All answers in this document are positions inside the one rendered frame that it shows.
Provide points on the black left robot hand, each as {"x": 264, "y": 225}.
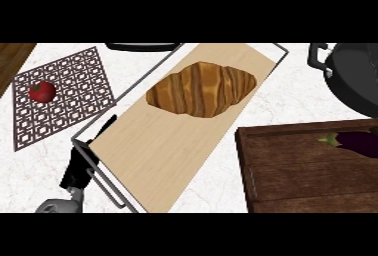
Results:
{"x": 76, "y": 170}

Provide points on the brown croissant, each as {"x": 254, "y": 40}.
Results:
{"x": 200, "y": 90}

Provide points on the dark wooden tray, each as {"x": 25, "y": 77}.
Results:
{"x": 304, "y": 180}

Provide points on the red tomato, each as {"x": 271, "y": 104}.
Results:
{"x": 41, "y": 92}

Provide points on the brown lattice placemat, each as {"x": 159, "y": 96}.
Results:
{"x": 78, "y": 76}

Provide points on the brown wooden panel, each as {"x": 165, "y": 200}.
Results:
{"x": 11, "y": 60}

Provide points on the black rounded object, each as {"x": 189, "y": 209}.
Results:
{"x": 141, "y": 46}

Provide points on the purple eggplant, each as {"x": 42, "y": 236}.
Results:
{"x": 355, "y": 141}

